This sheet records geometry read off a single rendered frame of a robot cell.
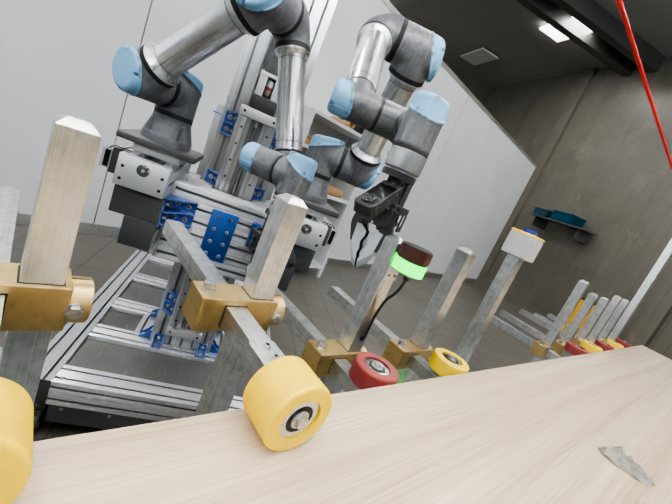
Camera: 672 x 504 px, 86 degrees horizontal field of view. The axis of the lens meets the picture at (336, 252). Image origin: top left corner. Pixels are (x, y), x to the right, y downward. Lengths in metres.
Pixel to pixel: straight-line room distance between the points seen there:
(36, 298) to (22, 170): 2.71
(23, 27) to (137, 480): 2.83
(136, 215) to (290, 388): 0.94
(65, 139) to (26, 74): 2.63
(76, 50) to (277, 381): 2.83
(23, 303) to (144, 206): 0.80
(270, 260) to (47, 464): 0.30
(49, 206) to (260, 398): 0.27
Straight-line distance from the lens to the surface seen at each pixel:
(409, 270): 0.63
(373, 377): 0.61
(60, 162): 0.41
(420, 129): 0.73
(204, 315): 0.51
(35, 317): 0.47
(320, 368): 0.69
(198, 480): 0.38
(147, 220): 1.23
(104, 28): 3.08
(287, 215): 0.49
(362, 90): 0.82
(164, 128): 1.28
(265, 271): 0.52
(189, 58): 1.13
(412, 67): 1.16
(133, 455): 0.39
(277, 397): 0.38
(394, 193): 0.70
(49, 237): 0.44
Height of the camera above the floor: 1.18
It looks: 12 degrees down
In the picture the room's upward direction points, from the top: 23 degrees clockwise
